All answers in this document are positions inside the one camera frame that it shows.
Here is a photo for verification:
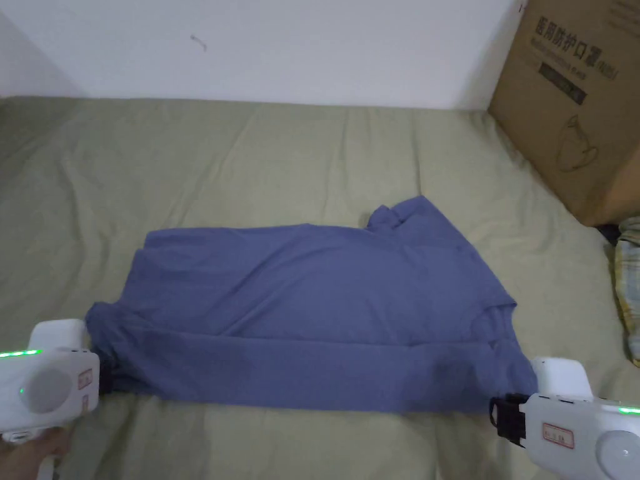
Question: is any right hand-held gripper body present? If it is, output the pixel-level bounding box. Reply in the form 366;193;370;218
499;356;640;480

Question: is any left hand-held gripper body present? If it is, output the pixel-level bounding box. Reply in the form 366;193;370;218
0;319;118;480

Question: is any blue shirt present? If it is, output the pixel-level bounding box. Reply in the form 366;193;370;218
84;196;540;417

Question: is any person's left hand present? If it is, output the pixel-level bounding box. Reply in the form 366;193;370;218
0;429;72;480

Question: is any pale plaid cloth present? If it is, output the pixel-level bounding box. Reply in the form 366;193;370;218
614;216;640;369

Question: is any bed with pale green sheet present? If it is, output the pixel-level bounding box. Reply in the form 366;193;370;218
0;96;640;480

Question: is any brown cardboard carton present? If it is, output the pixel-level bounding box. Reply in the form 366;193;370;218
487;0;640;228

